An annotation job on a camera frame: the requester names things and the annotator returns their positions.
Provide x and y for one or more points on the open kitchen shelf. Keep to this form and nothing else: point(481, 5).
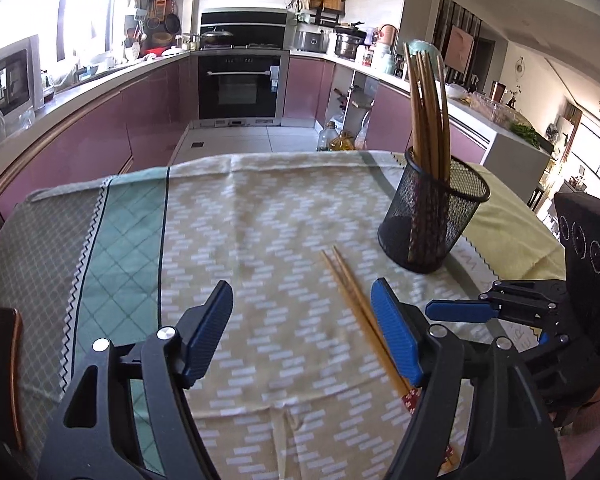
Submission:
point(355, 100)

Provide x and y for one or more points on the white bowl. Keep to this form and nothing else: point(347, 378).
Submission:
point(456, 91)

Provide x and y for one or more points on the stainless steel pot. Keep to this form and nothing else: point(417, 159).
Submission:
point(349, 46)

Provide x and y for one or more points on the clear oil bottle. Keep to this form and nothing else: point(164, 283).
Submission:
point(327, 137)

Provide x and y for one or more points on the patterned beige green tablecloth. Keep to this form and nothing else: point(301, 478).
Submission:
point(260, 240)

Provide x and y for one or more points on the dark wooden chair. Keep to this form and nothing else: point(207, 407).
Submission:
point(0, 375)

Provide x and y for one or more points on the yellow table cover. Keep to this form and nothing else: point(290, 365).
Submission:
point(510, 230)

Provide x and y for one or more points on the clear glass container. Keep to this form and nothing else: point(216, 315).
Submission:
point(490, 106)

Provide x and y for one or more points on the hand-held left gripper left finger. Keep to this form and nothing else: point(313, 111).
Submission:
point(207, 335)

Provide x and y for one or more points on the wall clock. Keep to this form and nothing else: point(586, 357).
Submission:
point(519, 67)

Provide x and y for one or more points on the black range hood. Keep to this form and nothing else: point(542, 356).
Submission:
point(245, 25)

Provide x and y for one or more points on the copper cup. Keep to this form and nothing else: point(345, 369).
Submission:
point(497, 92)

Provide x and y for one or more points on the yellow oil bottle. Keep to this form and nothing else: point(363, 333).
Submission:
point(342, 142)

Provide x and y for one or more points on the pink kitchen base cabinet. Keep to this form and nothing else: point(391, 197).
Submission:
point(105, 130)
point(305, 87)

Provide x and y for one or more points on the hanging kitchen utensil rack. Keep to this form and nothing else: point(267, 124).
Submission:
point(162, 17)

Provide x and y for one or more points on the dark wooden chopstick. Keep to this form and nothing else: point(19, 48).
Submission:
point(426, 95)
point(437, 140)

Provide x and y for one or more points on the black built-in oven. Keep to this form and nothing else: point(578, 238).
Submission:
point(240, 85)

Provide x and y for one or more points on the silver microwave oven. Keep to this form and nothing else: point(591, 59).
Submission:
point(7, 80)

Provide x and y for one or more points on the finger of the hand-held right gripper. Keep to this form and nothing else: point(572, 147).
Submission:
point(460, 310)
point(542, 350)

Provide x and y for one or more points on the green leafy vegetables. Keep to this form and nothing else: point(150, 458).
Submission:
point(525, 134)

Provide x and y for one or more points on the green round plate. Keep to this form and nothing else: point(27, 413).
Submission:
point(427, 47)

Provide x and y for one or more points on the framed wall picture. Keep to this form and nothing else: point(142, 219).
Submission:
point(460, 50)

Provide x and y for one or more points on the black wok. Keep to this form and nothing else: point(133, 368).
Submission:
point(217, 37)

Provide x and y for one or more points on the person's right forearm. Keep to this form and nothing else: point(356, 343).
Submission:
point(592, 440)

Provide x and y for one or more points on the pink kettle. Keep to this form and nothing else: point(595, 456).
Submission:
point(387, 35)

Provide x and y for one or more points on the silver rice cooker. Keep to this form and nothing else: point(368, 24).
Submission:
point(311, 41)

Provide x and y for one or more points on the kitchen window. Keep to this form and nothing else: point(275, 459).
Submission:
point(80, 5)

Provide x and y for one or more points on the black mesh utensil holder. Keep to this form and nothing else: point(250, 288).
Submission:
point(430, 220)

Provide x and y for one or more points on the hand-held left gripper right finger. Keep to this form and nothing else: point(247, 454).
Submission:
point(395, 330)

